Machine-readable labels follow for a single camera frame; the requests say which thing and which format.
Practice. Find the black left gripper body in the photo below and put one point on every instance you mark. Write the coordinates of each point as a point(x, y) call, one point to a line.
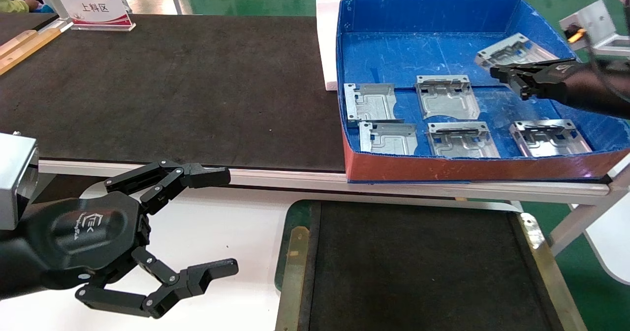
point(83, 237)

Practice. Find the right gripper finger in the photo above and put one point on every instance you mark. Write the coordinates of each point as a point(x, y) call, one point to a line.
point(526, 87)
point(521, 70)

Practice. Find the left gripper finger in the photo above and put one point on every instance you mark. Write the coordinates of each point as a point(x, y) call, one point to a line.
point(197, 176)
point(202, 277)

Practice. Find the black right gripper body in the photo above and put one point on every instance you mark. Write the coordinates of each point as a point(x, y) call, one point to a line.
point(590, 87)

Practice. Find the stamped metal bracket part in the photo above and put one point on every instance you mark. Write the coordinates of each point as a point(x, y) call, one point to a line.
point(460, 144)
point(514, 50)
point(445, 100)
point(374, 102)
point(549, 141)
point(389, 139)

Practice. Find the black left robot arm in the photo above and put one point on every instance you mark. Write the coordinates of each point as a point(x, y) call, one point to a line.
point(12, 272)

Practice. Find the yellow sleeved forearm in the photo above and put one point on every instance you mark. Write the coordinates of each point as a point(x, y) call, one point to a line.
point(12, 5)

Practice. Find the black container tray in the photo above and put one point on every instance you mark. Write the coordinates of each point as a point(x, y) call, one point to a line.
point(418, 272)

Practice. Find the bystander hand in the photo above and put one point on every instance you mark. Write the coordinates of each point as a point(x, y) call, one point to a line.
point(32, 3)

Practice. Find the blue corrugated plastic box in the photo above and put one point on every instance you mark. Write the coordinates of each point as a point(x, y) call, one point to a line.
point(418, 50)

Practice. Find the white foam block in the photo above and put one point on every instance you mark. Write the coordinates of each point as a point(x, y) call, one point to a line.
point(327, 41)

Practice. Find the white red acrylic sign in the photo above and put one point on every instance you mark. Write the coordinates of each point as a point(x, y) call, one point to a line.
point(93, 9)

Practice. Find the orange wooden strip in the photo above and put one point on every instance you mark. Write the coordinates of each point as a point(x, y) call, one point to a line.
point(34, 45)

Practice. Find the light wooden strip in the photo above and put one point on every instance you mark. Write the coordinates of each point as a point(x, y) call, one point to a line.
point(17, 42)

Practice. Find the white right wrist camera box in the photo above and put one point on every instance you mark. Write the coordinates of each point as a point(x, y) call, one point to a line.
point(590, 23)

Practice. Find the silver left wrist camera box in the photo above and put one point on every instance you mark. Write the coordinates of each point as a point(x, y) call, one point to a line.
point(15, 178)

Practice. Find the aluminium conveyor frame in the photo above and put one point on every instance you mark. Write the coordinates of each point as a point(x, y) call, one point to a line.
point(295, 178)

